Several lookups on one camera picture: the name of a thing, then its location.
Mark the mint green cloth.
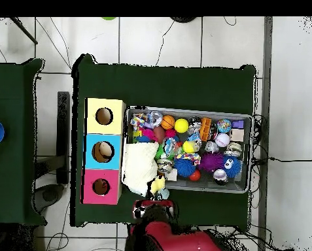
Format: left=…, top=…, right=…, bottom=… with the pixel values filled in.
left=156, top=186, right=171, bottom=202

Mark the yellow plush toy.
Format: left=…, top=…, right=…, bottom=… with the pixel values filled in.
left=148, top=175, right=167, bottom=197

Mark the cream yellow cloth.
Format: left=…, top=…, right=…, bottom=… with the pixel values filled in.
left=121, top=141, right=160, bottom=197

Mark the wooden box with three holes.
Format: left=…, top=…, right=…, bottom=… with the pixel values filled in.
left=82, top=97, right=128, bottom=205

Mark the clear mesh bin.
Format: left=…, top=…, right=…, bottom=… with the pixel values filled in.
left=125, top=107, right=253, bottom=194

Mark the small red ball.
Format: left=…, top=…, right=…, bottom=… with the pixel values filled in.
left=189, top=169, right=203, bottom=182

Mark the plain blue spiky ball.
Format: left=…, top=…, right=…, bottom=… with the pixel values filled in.
left=174, top=158, right=198, bottom=178

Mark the purple spiky ball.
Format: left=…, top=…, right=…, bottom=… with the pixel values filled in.
left=198, top=152, right=225, bottom=173

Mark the brown toy football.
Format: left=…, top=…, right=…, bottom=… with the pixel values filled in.
left=152, top=125, right=167, bottom=144

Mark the blue spiky ball with eyes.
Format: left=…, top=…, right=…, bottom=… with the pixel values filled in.
left=221, top=156, right=243, bottom=179

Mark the yellow ball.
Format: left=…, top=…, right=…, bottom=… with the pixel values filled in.
left=174, top=118, right=190, bottom=134

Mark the bright orange mini basketball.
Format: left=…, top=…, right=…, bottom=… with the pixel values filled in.
left=160, top=114, right=176, bottom=131

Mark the orange plastic toy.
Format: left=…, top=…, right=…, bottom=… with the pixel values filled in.
left=199, top=117, right=213, bottom=142

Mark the white baseball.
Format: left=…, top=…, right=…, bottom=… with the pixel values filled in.
left=215, top=133, right=232, bottom=148

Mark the colourful speckled ball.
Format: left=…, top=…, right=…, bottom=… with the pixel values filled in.
left=217, top=118, right=233, bottom=133

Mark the black floor cable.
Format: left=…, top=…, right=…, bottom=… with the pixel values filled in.
left=268, top=156, right=312, bottom=163

